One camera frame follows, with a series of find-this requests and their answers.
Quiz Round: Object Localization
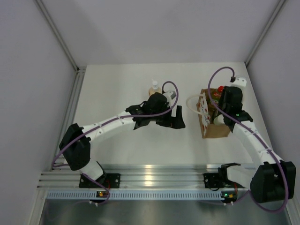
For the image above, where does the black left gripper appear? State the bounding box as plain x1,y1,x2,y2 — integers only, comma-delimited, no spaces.
150,104,185,129

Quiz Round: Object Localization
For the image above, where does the cream pump soap bottle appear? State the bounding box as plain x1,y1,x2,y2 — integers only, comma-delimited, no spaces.
148,80,162,96

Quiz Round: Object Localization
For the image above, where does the burlap canvas bag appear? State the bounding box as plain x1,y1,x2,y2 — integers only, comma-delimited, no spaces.
196,89,230,139

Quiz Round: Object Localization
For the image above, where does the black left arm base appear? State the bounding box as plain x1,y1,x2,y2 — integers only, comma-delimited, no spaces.
79,173,120,189

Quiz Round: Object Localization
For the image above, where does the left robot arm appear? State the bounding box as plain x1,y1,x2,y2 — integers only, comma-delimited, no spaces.
59,91,186,188

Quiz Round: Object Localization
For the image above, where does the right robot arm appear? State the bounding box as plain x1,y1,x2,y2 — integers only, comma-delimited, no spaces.
218,86,296,203

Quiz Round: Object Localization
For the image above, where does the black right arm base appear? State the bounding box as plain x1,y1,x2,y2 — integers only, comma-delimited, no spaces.
203,173,221,191

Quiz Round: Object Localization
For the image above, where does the yellow dish soap bottle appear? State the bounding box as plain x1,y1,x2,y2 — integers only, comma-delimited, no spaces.
210,86,224,101

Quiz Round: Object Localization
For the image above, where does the green dish soap bottle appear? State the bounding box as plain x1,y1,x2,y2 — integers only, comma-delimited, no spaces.
208,99,219,113

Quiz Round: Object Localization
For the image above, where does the white capped bottle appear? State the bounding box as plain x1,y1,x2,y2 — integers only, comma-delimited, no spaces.
213,115,225,126

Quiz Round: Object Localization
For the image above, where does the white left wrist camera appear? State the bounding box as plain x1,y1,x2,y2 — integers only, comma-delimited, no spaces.
163,90,177,104

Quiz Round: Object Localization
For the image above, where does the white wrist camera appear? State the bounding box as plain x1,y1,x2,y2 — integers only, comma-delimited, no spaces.
229,76,247,89
163,90,177,104

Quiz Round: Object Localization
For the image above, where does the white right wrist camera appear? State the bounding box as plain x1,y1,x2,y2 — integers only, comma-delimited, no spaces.
229,76,247,89

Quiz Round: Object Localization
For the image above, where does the white rope bag handle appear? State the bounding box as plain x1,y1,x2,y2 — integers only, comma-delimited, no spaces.
186,94,202,115

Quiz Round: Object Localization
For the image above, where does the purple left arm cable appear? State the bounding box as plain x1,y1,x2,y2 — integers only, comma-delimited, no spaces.
51,81,180,204

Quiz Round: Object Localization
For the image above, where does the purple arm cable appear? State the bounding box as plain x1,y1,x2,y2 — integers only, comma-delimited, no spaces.
51,81,180,204
208,66,290,214

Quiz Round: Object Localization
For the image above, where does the aluminium mounting rail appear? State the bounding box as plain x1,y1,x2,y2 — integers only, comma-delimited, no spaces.
37,164,221,190

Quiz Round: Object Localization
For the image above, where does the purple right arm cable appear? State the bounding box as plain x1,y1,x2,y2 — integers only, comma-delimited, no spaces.
208,66,290,214

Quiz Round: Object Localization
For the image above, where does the grey slotted cable duct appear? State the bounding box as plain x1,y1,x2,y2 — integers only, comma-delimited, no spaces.
46,190,237,201

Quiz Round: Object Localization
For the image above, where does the left aluminium frame post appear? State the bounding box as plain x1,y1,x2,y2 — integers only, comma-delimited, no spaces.
35,0,79,71

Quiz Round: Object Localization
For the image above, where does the aluminium frame post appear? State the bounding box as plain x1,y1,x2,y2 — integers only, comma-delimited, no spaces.
35,0,79,71
244,0,288,67

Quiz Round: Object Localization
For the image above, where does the right aluminium frame post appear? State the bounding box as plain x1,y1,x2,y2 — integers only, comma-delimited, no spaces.
244,0,288,67

